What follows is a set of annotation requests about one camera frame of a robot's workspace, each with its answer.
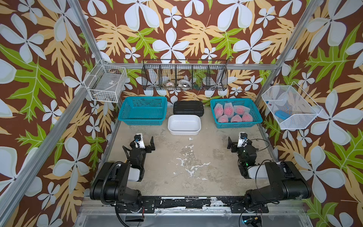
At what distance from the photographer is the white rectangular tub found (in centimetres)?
102

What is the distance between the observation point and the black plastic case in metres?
1.12

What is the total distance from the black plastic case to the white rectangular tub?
0.03 metres
